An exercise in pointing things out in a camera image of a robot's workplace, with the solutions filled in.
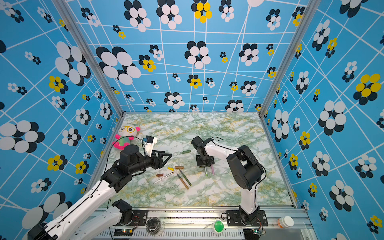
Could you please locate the brown gel pen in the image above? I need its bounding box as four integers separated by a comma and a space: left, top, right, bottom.
177, 173, 189, 190

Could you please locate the green push button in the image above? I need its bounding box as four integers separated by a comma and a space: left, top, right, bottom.
212, 220, 225, 234

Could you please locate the green gel pen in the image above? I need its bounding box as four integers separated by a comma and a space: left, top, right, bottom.
180, 170, 192, 186

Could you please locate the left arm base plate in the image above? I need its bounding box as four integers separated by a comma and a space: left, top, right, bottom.
119, 209, 149, 227

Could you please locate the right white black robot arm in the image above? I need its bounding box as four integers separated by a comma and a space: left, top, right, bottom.
191, 136, 267, 224

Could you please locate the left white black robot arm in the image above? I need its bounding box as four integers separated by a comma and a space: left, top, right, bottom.
27, 144, 173, 240

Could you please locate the white pen brown tip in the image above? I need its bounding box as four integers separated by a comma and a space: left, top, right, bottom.
153, 172, 175, 184

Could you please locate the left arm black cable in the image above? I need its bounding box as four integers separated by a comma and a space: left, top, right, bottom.
103, 136, 145, 178

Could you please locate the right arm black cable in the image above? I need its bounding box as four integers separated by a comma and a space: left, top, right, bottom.
209, 136, 268, 205

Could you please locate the white pink plush toy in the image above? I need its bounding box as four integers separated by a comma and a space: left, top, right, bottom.
113, 125, 141, 150

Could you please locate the white orange bottle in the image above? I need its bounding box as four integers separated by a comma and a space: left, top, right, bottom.
277, 216, 295, 229

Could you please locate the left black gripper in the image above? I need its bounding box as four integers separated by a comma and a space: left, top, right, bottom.
129, 149, 173, 176

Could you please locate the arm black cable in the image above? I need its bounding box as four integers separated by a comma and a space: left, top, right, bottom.
209, 136, 268, 205
103, 136, 145, 178

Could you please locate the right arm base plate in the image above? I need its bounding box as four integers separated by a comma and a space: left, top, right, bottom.
226, 210, 269, 228

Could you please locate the aluminium front frame rail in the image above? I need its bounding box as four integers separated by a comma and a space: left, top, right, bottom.
133, 206, 313, 230

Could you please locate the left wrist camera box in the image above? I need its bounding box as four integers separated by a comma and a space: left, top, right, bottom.
142, 136, 158, 157

